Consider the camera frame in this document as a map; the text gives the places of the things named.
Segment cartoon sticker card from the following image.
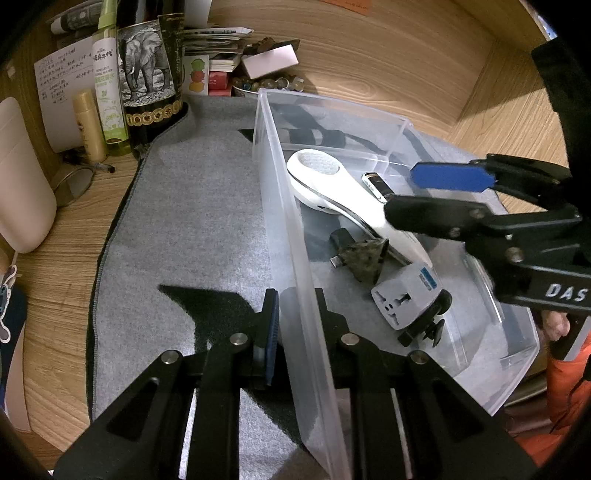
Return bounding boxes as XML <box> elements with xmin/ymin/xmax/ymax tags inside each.
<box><xmin>1</xmin><ymin>265</ymin><xmax>31</xmax><ymax>433</ymax></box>

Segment black clip microphone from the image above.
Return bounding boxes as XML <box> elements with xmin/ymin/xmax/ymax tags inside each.
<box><xmin>398</xmin><ymin>289</ymin><xmax>453</xmax><ymax>347</ymax></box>

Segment small white card box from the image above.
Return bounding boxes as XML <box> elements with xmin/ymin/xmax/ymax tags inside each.
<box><xmin>242</xmin><ymin>44</ymin><xmax>298</xmax><ymax>79</ymax></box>

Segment eyeglasses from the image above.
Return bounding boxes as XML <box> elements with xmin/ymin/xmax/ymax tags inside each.
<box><xmin>50</xmin><ymin>163</ymin><xmax>116</xmax><ymax>208</ymax></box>

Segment black usb adapter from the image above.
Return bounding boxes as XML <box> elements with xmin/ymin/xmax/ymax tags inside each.
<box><xmin>329</xmin><ymin>228</ymin><xmax>358</xmax><ymax>268</ymax></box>

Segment stack of books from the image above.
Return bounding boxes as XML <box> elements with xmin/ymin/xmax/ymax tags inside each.
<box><xmin>182</xmin><ymin>27</ymin><xmax>254</xmax><ymax>96</ymax></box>

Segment white handheld massager device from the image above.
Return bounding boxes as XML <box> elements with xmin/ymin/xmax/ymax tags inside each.
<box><xmin>287</xmin><ymin>149</ymin><xmax>433</xmax><ymax>266</ymax></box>

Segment dark wine bottle elephant label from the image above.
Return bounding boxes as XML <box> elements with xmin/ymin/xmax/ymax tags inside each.
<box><xmin>116</xmin><ymin>0</ymin><xmax>186</xmax><ymax>147</ymax></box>

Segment white travel plug adapter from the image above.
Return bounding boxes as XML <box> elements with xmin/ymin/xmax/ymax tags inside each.
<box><xmin>370</xmin><ymin>262</ymin><xmax>442</xmax><ymax>331</ymax></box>

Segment person's hand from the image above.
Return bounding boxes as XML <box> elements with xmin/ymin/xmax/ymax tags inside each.
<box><xmin>541</xmin><ymin>310</ymin><xmax>571</xmax><ymax>342</ymax></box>

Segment white bowl of stones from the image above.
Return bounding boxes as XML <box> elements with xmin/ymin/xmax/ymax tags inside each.
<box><xmin>231</xmin><ymin>76</ymin><xmax>305</xmax><ymax>97</ymax></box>

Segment grey mat with black letters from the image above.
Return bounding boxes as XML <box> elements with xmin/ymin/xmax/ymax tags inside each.
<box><xmin>85</xmin><ymin>94</ymin><xmax>509</xmax><ymax>480</ymax></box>

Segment clear plastic storage bin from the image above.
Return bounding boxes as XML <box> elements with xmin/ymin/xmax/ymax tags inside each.
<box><xmin>252</xmin><ymin>90</ymin><xmax>540</xmax><ymax>479</ymax></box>

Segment dark pouch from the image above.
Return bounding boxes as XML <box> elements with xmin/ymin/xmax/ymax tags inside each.
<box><xmin>338</xmin><ymin>239</ymin><xmax>390</xmax><ymax>285</ymax></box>

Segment white handwritten note paper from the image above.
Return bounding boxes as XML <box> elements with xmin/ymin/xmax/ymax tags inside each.
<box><xmin>34</xmin><ymin>37</ymin><xmax>94</xmax><ymax>153</ymax></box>

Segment yellow lip balm tube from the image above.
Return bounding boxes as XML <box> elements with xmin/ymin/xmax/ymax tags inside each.
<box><xmin>72</xmin><ymin>89</ymin><xmax>107</xmax><ymax>164</ymax></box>

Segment green spray bottle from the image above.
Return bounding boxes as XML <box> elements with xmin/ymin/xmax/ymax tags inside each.
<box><xmin>91</xmin><ymin>0</ymin><xmax>128</xmax><ymax>147</ymax></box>

